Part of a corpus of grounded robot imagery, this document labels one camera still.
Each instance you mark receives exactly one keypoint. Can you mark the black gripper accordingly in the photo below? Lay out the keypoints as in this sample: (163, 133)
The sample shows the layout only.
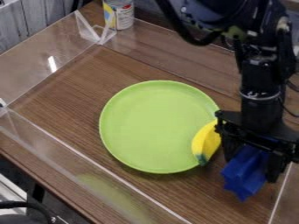
(257, 125)

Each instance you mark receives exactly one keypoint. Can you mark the blue plastic block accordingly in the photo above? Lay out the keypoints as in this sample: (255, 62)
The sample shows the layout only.
(244, 173)

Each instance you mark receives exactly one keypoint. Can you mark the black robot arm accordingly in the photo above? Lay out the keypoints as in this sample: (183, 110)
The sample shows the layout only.
(259, 29)

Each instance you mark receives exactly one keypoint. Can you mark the green round plate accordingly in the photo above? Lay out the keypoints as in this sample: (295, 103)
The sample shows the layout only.
(148, 123)

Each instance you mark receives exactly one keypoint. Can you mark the yellow toy banana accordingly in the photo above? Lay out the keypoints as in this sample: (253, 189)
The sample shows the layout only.
(205, 143)

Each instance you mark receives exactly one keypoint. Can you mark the clear acrylic enclosure wall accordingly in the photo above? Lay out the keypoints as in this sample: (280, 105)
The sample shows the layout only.
(57, 78)

